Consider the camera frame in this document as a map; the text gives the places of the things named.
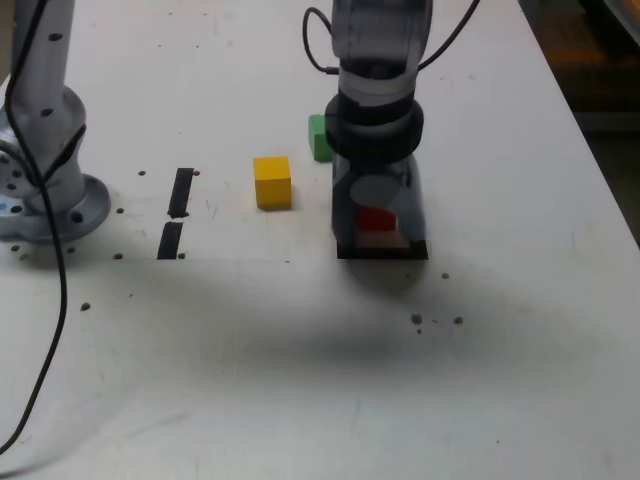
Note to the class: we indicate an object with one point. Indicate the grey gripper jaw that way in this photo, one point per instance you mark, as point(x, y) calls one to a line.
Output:
point(342, 210)
point(375, 190)

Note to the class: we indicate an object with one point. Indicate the red cube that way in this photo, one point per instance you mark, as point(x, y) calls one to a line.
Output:
point(377, 220)

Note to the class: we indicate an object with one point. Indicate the green cube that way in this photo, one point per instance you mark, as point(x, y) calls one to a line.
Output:
point(317, 140)

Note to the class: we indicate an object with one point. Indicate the yellow cube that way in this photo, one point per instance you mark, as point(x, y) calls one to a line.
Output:
point(272, 185)

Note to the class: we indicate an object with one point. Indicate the black tape strip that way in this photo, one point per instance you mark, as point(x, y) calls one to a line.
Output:
point(180, 190)

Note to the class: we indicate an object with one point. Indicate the brown wooden furniture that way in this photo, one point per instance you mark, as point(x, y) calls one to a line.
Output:
point(590, 50)

